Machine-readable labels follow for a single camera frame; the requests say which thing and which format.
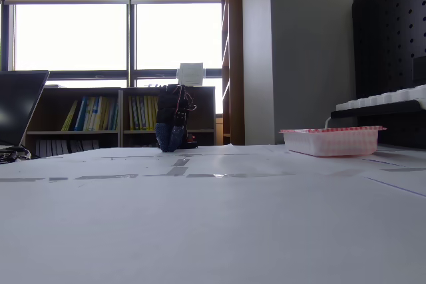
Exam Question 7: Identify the black perforated pegboard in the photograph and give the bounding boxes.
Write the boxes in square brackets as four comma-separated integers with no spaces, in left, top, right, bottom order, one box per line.
[351,0,426,100]

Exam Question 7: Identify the low wooden bookshelf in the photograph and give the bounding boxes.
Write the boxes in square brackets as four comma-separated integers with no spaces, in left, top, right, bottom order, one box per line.
[24,86,216,158]

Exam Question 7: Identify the black cable bundle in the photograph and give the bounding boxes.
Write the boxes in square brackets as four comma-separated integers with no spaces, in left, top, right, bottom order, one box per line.
[0,146,33,164]

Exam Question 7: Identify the dark grey box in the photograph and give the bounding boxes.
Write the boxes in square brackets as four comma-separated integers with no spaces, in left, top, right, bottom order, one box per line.
[411,55,426,87]

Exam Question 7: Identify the white power strip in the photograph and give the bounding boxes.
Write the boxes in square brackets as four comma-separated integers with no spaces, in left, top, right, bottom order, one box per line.
[335,84,426,112]

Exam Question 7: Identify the black shelf ledge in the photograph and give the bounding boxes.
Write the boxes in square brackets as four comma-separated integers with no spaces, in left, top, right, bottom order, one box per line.
[329,99,426,120]

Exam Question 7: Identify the white paper sign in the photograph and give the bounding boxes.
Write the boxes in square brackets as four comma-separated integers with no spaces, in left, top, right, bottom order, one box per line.
[176,62,205,87]

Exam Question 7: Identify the black laptop screen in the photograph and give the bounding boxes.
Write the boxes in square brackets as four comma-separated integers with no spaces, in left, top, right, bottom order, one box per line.
[0,70,51,152]

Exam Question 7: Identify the pink checkered plastic tray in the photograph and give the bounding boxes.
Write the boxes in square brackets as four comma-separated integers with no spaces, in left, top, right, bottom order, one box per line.
[278,125,388,158]

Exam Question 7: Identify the tall brown wooden shelf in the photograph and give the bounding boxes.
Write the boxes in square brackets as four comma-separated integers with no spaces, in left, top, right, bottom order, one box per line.
[220,0,246,146]

